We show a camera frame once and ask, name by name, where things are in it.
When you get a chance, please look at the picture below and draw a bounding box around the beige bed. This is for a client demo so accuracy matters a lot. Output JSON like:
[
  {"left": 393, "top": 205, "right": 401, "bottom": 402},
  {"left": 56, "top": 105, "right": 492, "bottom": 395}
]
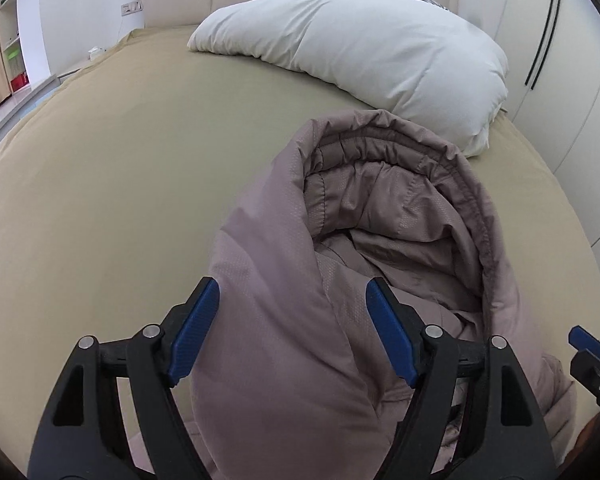
[{"left": 0, "top": 26, "right": 599, "bottom": 461}]

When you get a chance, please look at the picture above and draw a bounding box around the mauve hooded puffer jacket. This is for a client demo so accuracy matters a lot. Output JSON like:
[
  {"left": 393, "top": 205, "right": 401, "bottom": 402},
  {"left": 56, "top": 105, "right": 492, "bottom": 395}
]
[{"left": 130, "top": 108, "right": 578, "bottom": 480}]

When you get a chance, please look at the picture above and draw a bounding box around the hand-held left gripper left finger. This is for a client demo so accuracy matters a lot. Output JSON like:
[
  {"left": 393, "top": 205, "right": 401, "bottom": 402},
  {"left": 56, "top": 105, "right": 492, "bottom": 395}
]
[{"left": 28, "top": 277, "right": 220, "bottom": 480}]

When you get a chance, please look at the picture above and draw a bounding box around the white pillow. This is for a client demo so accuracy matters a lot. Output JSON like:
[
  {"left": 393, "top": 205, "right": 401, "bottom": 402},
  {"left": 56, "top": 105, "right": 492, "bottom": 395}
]
[{"left": 186, "top": 0, "right": 509, "bottom": 158}]

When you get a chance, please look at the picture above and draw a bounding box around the white bookshelf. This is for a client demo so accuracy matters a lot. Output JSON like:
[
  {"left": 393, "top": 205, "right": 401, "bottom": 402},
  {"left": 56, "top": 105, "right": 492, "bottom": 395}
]
[{"left": 0, "top": 0, "right": 31, "bottom": 96}]

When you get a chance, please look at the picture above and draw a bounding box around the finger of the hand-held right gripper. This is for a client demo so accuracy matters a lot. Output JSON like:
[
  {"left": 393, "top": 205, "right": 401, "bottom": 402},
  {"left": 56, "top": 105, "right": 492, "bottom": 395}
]
[{"left": 568, "top": 325, "right": 600, "bottom": 411}]

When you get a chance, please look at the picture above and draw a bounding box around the white wardrobe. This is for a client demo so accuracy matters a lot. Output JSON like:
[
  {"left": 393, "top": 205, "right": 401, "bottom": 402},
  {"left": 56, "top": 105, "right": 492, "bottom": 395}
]
[{"left": 452, "top": 0, "right": 600, "bottom": 251}]

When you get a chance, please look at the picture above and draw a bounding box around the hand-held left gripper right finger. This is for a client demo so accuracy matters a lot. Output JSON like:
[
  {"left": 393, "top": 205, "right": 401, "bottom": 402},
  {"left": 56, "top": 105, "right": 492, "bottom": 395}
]
[{"left": 365, "top": 277, "right": 556, "bottom": 480}]

